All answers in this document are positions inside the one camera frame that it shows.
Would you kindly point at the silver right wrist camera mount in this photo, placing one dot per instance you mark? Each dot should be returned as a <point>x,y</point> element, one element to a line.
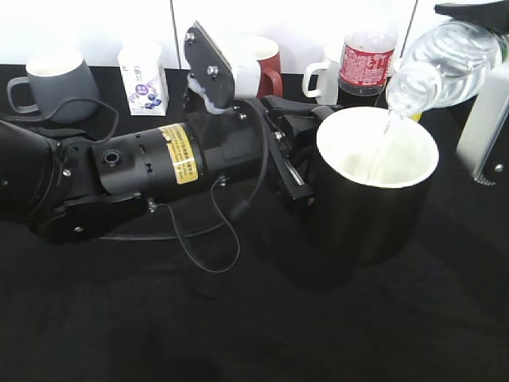
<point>483,144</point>

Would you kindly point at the black ceramic mug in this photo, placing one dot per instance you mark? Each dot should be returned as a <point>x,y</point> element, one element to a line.
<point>371,175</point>

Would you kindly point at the white ceramic mug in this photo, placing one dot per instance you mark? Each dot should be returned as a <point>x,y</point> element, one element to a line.
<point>326,90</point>

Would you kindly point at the grey ceramic mug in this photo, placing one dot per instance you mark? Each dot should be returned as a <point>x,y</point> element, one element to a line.
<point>62,86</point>

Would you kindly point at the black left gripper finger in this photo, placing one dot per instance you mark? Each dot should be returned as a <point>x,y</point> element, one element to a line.
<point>274,107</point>
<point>289,184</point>

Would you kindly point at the cola bottle red label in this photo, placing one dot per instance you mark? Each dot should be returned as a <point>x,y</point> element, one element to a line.
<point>365,61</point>

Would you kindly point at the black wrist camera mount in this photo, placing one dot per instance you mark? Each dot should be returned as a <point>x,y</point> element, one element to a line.
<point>209,68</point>

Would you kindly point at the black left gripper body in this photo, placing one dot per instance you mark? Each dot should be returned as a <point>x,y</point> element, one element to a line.
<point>238,145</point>

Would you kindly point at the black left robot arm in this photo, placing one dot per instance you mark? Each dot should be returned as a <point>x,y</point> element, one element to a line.
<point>66,187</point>

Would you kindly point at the clear water bottle green label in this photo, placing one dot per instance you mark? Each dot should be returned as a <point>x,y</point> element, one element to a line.
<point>445,66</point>

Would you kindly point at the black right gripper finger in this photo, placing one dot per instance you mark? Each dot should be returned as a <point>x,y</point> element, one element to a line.
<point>490,15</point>

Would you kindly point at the white milk carton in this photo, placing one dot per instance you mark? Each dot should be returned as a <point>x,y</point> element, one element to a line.
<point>143,77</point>

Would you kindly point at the red ceramic mug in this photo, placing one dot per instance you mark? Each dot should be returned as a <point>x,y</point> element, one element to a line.
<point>267,54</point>

